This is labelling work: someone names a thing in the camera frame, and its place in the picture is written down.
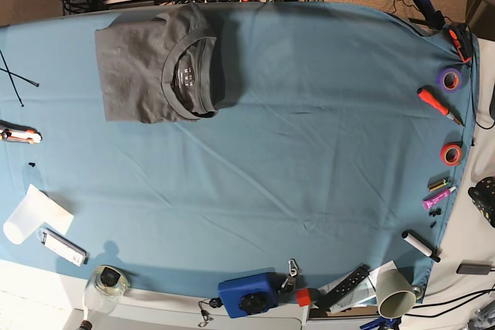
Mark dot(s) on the grey T-shirt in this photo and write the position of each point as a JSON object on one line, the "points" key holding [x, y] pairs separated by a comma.
{"points": [[158, 70]]}

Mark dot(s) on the blue tablecloth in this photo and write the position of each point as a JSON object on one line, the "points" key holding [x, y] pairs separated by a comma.
{"points": [[321, 150]]}

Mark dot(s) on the silver carabiner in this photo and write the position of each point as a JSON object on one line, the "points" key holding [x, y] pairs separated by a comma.
{"points": [[293, 268]]}

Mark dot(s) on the blue box with black knob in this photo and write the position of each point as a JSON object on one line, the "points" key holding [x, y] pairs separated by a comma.
{"points": [[251, 295]]}

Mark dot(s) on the red cube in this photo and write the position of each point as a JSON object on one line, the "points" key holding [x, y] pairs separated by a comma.
{"points": [[303, 297]]}

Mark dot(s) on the black remote control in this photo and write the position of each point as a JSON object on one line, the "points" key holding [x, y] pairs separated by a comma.
{"points": [[343, 288]]}

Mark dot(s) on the purple glue tube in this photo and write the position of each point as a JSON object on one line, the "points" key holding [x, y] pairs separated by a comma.
{"points": [[433, 200]]}

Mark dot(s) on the white marker black cap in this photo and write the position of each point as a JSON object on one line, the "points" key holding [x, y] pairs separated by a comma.
{"points": [[420, 246]]}

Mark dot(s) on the gold battery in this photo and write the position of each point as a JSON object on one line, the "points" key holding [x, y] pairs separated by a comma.
{"points": [[438, 184]]}

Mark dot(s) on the orange tape roll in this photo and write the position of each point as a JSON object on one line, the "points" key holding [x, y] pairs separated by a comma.
{"points": [[451, 154]]}

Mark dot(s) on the clear glass bottle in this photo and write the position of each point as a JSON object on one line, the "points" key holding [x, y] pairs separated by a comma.
{"points": [[102, 294]]}

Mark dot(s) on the white labelled box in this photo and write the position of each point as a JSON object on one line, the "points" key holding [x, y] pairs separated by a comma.
{"points": [[62, 247]]}

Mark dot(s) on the grey green mug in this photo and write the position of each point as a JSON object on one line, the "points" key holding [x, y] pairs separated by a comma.
{"points": [[395, 295]]}

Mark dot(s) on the purple tape roll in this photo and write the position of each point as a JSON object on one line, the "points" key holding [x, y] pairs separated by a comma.
{"points": [[449, 79]]}

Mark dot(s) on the white paper sheet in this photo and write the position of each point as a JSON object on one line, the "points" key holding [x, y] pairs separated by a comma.
{"points": [[40, 209]]}

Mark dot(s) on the translucent plastic cup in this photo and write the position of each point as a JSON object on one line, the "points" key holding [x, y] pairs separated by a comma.
{"points": [[15, 228]]}

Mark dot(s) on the blue black clamp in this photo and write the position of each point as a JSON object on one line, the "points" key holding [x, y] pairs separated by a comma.
{"points": [[433, 18]]}

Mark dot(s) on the orange black utility knife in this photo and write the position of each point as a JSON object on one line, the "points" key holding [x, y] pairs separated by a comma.
{"points": [[18, 133]]}

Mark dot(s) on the orange black tool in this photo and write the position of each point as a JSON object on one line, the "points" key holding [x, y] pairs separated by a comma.
{"points": [[462, 41]]}

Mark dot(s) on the orange handle screwdriver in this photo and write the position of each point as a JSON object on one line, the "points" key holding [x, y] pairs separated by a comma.
{"points": [[427, 97]]}

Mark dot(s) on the black cable ties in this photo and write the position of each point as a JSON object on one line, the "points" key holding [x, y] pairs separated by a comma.
{"points": [[13, 77]]}

